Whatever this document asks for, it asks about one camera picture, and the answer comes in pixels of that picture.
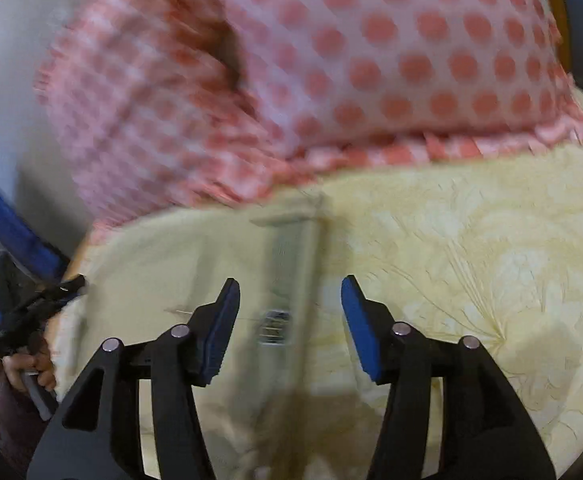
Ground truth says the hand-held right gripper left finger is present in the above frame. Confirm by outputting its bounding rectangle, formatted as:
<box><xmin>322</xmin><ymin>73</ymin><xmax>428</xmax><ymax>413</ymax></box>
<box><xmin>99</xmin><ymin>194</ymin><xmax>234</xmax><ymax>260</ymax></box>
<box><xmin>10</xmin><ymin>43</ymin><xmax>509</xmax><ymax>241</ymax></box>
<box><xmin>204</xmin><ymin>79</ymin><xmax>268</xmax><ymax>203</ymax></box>
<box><xmin>26</xmin><ymin>278</ymin><xmax>241</xmax><ymax>480</ymax></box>

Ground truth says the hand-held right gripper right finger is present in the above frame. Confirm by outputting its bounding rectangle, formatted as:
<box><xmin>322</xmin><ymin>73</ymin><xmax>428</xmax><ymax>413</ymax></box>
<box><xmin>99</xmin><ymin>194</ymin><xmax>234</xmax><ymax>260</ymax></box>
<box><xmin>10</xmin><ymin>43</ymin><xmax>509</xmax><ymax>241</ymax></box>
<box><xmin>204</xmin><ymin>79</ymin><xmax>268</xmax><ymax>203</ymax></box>
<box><xmin>340</xmin><ymin>274</ymin><xmax>557</xmax><ymax>480</ymax></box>

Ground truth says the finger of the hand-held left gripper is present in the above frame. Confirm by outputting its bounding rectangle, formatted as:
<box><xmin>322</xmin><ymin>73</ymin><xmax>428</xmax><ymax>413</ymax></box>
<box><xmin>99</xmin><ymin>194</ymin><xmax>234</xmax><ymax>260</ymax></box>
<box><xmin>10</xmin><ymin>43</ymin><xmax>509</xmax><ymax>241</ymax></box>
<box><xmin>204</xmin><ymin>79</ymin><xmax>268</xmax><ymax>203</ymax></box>
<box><xmin>46</xmin><ymin>276</ymin><xmax>88</xmax><ymax>307</ymax></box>

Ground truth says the person's left forearm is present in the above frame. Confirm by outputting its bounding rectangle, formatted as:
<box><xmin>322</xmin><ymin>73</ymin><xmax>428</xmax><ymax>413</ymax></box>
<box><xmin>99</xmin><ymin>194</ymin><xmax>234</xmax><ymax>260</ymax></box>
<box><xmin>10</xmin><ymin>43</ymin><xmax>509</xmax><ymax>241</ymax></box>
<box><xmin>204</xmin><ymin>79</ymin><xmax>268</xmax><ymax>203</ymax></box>
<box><xmin>0</xmin><ymin>372</ymin><xmax>47</xmax><ymax>468</ymax></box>

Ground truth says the person's left hand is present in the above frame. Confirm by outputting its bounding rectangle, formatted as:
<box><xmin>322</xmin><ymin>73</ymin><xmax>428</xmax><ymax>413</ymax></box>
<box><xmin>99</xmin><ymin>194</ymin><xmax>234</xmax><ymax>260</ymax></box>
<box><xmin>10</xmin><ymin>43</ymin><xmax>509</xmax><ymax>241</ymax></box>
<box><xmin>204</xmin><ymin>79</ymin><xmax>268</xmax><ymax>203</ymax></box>
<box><xmin>0</xmin><ymin>337</ymin><xmax>58</xmax><ymax>394</ymax></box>

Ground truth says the blue cloth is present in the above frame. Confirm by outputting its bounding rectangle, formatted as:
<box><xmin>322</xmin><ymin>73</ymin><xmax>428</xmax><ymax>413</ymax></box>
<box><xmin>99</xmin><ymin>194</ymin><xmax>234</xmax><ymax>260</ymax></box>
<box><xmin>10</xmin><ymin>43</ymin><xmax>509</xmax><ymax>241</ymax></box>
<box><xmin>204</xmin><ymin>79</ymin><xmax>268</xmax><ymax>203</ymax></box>
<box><xmin>0</xmin><ymin>179</ymin><xmax>71</xmax><ymax>346</ymax></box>

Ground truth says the yellow floral bedsheet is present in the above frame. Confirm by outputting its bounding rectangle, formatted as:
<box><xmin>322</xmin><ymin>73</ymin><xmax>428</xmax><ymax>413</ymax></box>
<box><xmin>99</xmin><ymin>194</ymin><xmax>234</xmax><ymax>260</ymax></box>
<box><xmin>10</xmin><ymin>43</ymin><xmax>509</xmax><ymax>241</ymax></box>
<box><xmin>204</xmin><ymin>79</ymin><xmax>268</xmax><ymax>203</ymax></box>
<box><xmin>62</xmin><ymin>95</ymin><xmax>583</xmax><ymax>480</ymax></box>

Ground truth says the pink polka dot pillow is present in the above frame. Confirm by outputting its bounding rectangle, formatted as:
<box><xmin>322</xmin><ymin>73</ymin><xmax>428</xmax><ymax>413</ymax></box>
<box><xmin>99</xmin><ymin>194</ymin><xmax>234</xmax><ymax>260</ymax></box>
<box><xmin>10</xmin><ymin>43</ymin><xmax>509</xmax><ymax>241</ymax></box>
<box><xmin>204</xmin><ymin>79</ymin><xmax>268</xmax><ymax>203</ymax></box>
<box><xmin>34</xmin><ymin>0</ymin><xmax>292</xmax><ymax>228</ymax></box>
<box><xmin>212</xmin><ymin>0</ymin><xmax>583</xmax><ymax>166</ymax></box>

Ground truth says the wooden headboard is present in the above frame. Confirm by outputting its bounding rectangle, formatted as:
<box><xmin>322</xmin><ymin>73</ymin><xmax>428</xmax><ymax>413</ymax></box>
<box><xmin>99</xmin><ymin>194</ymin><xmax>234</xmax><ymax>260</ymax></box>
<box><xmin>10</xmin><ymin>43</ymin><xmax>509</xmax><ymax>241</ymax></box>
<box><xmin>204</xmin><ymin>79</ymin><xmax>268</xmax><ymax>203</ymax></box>
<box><xmin>539</xmin><ymin>0</ymin><xmax>573</xmax><ymax>71</ymax></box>

